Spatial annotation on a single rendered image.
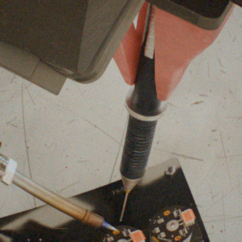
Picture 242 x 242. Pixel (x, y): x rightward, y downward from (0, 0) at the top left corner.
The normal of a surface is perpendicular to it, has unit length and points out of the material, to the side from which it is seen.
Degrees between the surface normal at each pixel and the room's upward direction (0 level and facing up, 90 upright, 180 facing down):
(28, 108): 0
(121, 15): 90
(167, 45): 93
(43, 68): 90
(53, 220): 0
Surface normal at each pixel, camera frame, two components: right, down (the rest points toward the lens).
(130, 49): 0.87, 0.40
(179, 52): -0.48, 0.84
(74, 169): -0.05, -0.39
